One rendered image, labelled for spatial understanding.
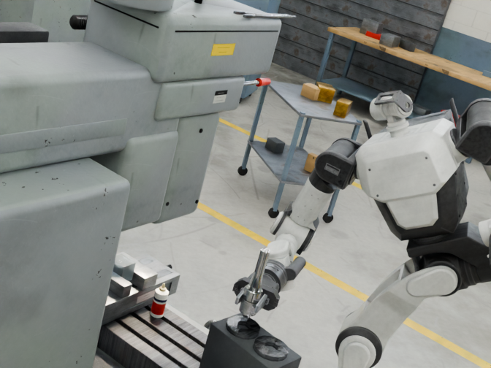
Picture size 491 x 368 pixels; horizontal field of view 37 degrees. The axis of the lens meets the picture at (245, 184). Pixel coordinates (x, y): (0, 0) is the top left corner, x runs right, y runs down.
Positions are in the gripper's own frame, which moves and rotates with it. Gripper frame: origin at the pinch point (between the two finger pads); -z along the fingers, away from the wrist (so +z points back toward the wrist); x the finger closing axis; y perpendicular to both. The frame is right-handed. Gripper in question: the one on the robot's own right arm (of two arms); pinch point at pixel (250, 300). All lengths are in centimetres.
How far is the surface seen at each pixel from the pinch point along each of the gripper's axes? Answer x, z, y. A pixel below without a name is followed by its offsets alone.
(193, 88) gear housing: -29, 1, -48
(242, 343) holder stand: 2.5, -6.0, 8.8
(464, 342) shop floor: 74, 264, 125
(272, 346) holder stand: 9.1, -2.0, 8.8
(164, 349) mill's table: -20.6, 3.5, 27.5
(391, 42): -90, 718, 33
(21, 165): -42, -45, -35
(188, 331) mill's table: -19.2, 16.4, 27.6
